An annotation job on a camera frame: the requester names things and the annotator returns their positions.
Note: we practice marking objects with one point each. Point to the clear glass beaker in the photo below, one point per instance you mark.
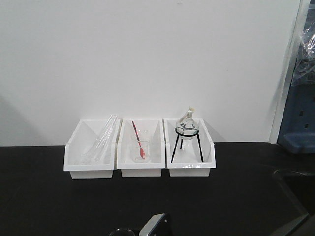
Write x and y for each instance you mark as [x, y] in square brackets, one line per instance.
[135, 155]
[144, 135]

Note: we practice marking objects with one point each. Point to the middle white plastic bin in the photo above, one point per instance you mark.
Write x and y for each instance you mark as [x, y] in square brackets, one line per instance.
[157, 149]

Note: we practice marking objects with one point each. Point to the white plastic bin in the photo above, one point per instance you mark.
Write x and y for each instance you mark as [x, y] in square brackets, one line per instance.
[157, 149]
[187, 161]
[85, 134]

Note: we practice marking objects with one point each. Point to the glass alcohol burner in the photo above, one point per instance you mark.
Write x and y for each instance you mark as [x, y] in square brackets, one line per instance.
[186, 125]

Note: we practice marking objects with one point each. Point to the red stirring spatula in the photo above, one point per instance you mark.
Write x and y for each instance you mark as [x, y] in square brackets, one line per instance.
[136, 136]

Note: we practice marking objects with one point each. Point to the right white plastic bin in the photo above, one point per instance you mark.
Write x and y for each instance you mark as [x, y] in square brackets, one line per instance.
[187, 161]

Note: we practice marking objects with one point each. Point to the glass test tube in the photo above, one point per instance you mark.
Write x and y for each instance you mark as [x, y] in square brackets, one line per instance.
[89, 156]
[104, 136]

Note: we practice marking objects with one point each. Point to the left white plastic bin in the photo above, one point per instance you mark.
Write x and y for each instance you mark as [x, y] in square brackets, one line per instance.
[85, 134]

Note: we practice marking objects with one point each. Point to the blue equipment cart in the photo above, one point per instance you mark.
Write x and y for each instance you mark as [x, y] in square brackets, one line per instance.
[297, 131]

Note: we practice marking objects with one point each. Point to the clear plastic bag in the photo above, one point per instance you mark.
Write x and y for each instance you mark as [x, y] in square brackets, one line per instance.
[304, 71]

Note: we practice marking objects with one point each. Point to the black wire tripod stand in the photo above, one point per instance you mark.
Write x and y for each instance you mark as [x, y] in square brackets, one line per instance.
[179, 135]

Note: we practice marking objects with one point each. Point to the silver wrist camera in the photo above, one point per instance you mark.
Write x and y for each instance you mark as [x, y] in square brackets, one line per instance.
[158, 225]

